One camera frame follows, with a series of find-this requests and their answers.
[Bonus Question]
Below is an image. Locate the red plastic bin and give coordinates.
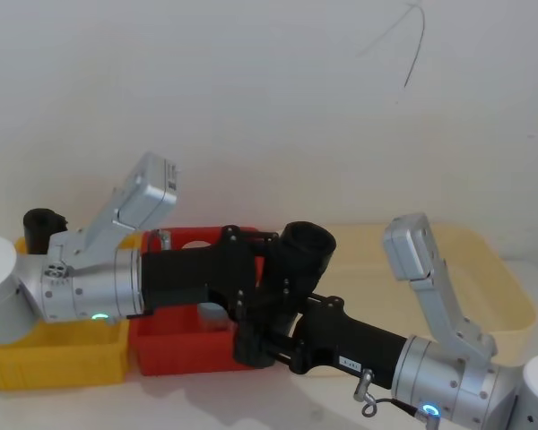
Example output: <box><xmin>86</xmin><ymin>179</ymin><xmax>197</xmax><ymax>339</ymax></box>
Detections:
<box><xmin>126</xmin><ymin>225</ymin><xmax>271</xmax><ymax>377</ymax></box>

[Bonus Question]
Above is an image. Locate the yellow plastic bin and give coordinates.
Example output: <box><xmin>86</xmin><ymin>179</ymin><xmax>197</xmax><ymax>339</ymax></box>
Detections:
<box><xmin>0</xmin><ymin>233</ymin><xmax>132</xmax><ymax>391</ymax></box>

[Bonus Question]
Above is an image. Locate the dark cable with silver plug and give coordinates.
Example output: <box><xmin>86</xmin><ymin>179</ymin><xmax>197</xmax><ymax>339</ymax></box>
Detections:
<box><xmin>352</xmin><ymin>368</ymin><xmax>441</xmax><ymax>423</ymax></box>

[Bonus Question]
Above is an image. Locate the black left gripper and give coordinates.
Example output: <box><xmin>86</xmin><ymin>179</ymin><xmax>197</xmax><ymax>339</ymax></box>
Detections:
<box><xmin>141</xmin><ymin>226</ymin><xmax>307</xmax><ymax>333</ymax></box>

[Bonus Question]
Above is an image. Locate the black pipe fitting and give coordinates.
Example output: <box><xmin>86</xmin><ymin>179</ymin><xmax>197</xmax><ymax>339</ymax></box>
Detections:
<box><xmin>22</xmin><ymin>207</ymin><xmax>69</xmax><ymax>254</ymax></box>

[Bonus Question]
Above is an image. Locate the cream plastic tray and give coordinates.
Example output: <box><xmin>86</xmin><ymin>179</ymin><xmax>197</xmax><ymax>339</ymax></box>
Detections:
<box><xmin>312</xmin><ymin>221</ymin><xmax>538</xmax><ymax>369</ymax></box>

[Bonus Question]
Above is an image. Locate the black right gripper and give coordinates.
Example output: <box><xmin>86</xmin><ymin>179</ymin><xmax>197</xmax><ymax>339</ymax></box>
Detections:
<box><xmin>231</xmin><ymin>294</ymin><xmax>407</xmax><ymax>391</ymax></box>

